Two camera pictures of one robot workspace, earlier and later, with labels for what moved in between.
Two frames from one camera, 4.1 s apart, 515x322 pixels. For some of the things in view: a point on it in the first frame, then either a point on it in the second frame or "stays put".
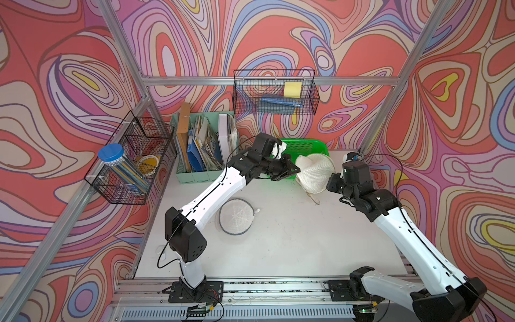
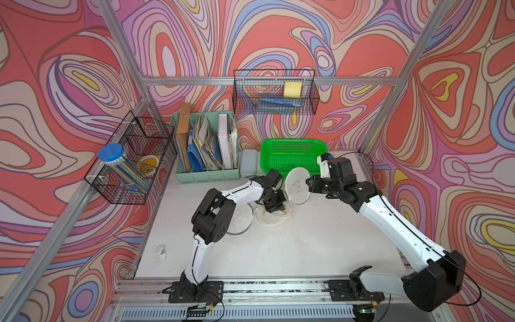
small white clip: [159, 250] stays put
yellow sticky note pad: [292, 89] stays put
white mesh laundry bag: [237, 216] stays put
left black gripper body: [277, 168] to [274, 200]
